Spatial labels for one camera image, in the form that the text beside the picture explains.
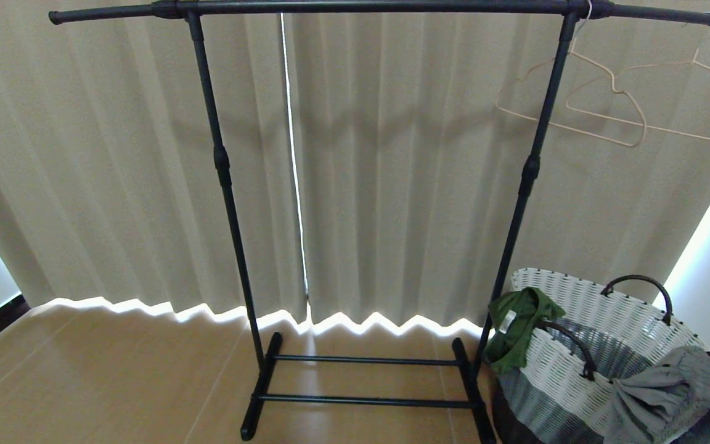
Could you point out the pale grey shorts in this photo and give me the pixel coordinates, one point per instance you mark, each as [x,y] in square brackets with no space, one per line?
[657,394]

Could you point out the pink clothes hanger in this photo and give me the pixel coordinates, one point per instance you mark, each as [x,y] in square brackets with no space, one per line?
[700,135]
[577,131]

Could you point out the beige curtain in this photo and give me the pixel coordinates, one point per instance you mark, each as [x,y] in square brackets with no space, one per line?
[392,154]

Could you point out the black clothes rack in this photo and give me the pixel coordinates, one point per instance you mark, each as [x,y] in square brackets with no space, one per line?
[222,163]

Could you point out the green garment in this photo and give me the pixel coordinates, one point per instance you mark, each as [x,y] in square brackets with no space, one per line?
[518,333]

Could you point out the white laundry basket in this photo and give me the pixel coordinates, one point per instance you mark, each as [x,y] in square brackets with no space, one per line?
[607,308]

